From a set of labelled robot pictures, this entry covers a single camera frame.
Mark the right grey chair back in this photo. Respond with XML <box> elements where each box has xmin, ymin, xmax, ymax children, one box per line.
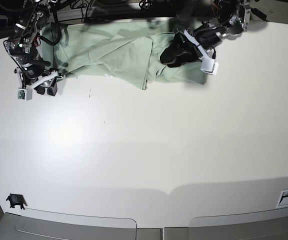
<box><xmin>188</xmin><ymin>208</ymin><xmax>288</xmax><ymax>240</ymax></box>

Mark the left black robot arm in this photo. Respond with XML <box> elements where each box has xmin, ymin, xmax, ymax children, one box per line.
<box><xmin>160</xmin><ymin>0</ymin><xmax>251</xmax><ymax>75</ymax></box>

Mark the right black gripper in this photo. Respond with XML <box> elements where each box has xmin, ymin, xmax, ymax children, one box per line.
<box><xmin>18</xmin><ymin>57</ymin><xmax>66</xmax><ymax>96</ymax></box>

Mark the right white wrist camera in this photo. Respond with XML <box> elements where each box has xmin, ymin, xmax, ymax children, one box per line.
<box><xmin>14</xmin><ymin>68</ymin><xmax>56</xmax><ymax>101</ymax></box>

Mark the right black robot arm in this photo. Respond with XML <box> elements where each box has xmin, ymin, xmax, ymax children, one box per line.
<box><xmin>3</xmin><ymin>0</ymin><xmax>63</xmax><ymax>101</ymax></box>

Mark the left grey chair back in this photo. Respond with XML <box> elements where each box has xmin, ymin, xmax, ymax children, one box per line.
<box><xmin>15</xmin><ymin>208</ymin><xmax>137</xmax><ymax>240</ymax></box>

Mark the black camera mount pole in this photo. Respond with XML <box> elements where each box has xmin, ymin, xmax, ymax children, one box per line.
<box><xmin>175</xmin><ymin>0</ymin><xmax>196</xmax><ymax>20</ymax></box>

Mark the grey chair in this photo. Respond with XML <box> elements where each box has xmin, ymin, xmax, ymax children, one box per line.
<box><xmin>188</xmin><ymin>208</ymin><xmax>288</xmax><ymax>240</ymax></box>
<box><xmin>15</xmin><ymin>208</ymin><xmax>137</xmax><ymax>240</ymax></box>

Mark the black plastic clip part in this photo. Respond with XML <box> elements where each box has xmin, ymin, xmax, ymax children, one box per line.
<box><xmin>6</xmin><ymin>193</ymin><xmax>27</xmax><ymax>210</ymax></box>

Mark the light green T-shirt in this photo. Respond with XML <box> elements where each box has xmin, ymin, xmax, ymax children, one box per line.
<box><xmin>41</xmin><ymin>20</ymin><xmax>206</xmax><ymax>90</ymax></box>

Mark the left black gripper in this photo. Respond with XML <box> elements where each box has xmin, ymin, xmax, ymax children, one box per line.
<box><xmin>160</xmin><ymin>21</ymin><xmax>227</xmax><ymax>68</ymax></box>

